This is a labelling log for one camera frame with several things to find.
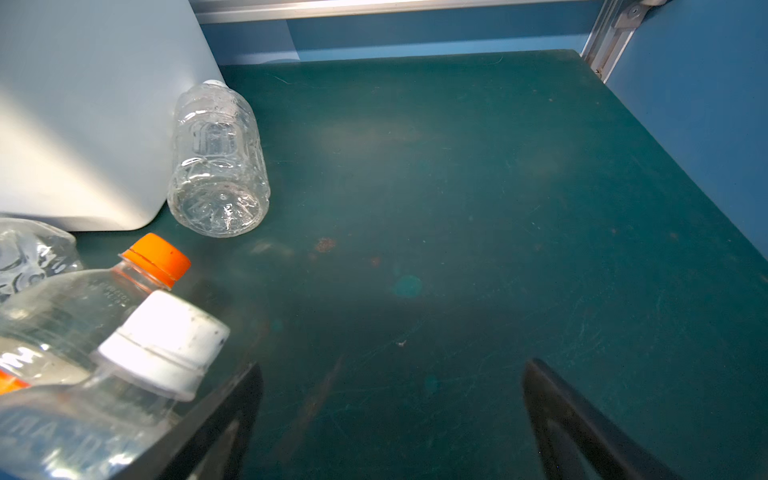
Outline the clear unlabelled wide bottle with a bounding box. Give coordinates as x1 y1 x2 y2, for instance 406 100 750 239
167 80 271 238

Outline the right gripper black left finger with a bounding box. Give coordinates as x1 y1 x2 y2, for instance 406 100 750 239
114 363 263 479

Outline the aluminium frame back rail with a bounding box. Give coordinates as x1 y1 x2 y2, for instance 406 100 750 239
190 0 595 25

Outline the white cap blue label bottle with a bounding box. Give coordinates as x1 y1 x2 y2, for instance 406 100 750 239
1 292 230 479

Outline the crumpled clear blue label bottle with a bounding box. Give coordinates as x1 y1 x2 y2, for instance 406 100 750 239
1 217 84 303

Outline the white plastic trash bin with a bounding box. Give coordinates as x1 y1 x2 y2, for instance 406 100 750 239
1 1 221 231

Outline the orange cap clear bottle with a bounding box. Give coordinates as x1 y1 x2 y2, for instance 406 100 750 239
1 233 191 394

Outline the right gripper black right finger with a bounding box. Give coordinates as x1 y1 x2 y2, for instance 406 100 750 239
522 358 680 479

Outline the aluminium frame right post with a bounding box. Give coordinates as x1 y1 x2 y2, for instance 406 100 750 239
580 0 667 83

